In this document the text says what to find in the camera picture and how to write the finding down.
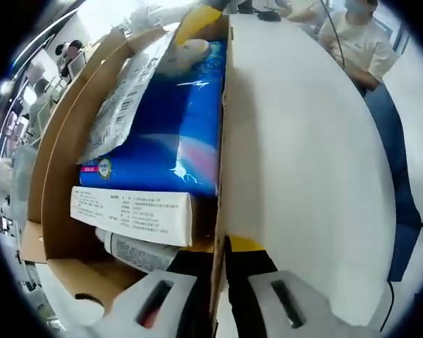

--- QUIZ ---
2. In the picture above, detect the blue denim clothing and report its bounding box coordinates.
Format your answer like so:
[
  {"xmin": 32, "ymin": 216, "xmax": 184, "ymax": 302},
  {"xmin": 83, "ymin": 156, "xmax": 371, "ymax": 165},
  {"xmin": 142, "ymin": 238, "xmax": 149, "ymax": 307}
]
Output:
[{"xmin": 364, "ymin": 84, "xmax": 423, "ymax": 282}]

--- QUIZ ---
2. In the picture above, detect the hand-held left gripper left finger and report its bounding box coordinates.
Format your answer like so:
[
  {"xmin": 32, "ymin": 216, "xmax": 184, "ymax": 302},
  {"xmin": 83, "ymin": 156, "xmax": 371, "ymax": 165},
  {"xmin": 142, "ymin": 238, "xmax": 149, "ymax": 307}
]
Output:
[{"xmin": 111, "ymin": 246, "xmax": 216, "ymax": 338}]

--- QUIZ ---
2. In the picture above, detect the soft wet wipes pouch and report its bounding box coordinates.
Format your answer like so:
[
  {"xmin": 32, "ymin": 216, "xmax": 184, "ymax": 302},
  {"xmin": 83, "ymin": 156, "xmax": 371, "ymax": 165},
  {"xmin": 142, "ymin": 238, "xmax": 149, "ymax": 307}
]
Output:
[{"xmin": 78, "ymin": 33, "xmax": 184, "ymax": 165}]

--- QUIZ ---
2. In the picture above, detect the blue soft tissue pack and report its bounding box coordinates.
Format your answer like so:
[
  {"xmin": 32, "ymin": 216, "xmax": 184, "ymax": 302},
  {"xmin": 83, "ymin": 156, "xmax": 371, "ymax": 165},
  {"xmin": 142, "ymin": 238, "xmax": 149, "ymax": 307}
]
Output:
[{"xmin": 78, "ymin": 39, "xmax": 227, "ymax": 197}]

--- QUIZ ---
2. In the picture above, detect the white rectangular carton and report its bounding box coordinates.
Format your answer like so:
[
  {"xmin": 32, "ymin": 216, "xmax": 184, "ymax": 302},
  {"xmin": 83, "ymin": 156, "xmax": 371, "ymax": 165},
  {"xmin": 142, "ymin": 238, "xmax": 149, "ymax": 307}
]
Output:
[{"xmin": 69, "ymin": 185, "xmax": 195, "ymax": 248}]

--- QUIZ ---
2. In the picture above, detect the brown cardboard shoe box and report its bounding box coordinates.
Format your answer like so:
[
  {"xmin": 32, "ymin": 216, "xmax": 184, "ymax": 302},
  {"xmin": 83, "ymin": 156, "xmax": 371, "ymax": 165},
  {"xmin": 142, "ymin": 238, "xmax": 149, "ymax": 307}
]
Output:
[{"xmin": 20, "ymin": 13, "xmax": 234, "ymax": 338}]

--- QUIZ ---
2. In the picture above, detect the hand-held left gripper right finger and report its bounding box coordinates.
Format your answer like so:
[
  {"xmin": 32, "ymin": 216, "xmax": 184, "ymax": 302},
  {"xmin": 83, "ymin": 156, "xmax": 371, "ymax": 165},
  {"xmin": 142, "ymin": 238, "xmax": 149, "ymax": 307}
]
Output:
[{"xmin": 224, "ymin": 234, "xmax": 335, "ymax": 338}]

